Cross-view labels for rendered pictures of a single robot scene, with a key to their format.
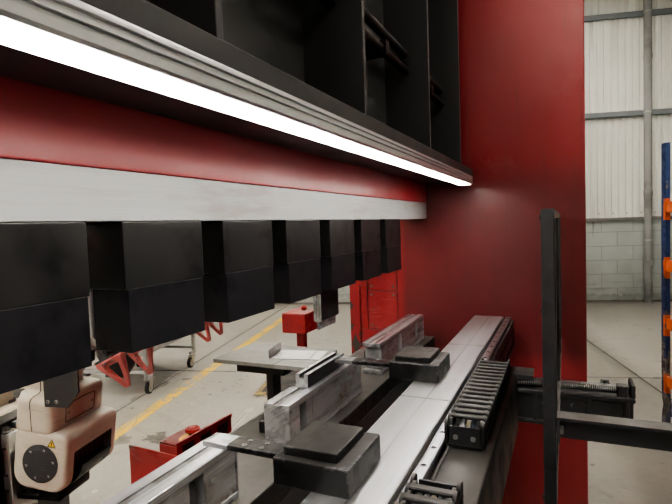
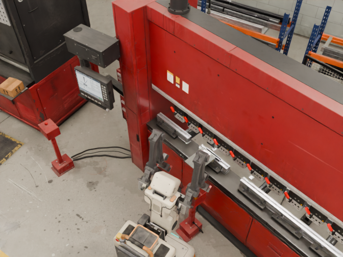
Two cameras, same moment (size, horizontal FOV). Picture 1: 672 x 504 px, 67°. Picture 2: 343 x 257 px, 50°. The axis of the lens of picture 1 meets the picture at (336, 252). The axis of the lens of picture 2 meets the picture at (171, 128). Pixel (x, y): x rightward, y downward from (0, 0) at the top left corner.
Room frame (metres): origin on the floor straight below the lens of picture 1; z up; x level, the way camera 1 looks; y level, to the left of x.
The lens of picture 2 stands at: (0.67, 2.39, 3.89)
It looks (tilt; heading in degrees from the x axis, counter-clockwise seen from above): 47 degrees down; 293
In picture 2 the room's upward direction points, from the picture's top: straight up
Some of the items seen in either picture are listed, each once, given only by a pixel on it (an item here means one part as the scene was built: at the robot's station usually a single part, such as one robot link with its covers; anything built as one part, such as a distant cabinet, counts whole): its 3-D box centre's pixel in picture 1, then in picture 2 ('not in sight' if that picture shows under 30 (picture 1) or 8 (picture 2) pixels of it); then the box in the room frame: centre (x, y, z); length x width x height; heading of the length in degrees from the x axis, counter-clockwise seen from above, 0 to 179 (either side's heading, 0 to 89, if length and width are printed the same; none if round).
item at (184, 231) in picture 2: not in sight; (189, 227); (1.27, 0.43, 0.06); 0.25 x 0.20 x 0.12; 63
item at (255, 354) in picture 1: (276, 355); (200, 159); (1.29, 0.16, 1.00); 0.26 x 0.18 x 0.01; 66
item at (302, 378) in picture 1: (321, 368); (213, 154); (1.19, 0.04, 0.99); 0.20 x 0.03 x 0.03; 156
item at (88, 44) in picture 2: not in sight; (97, 72); (2.55, -0.10, 1.53); 0.51 x 0.25 x 0.85; 168
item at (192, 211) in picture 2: not in sight; (192, 211); (1.26, 0.41, 0.39); 0.05 x 0.05 x 0.54; 63
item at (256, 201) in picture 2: not in sight; (251, 198); (0.70, 0.33, 0.89); 0.30 x 0.05 x 0.03; 156
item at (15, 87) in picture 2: not in sight; (9, 86); (3.75, 0.04, 1.04); 0.30 x 0.26 x 0.12; 170
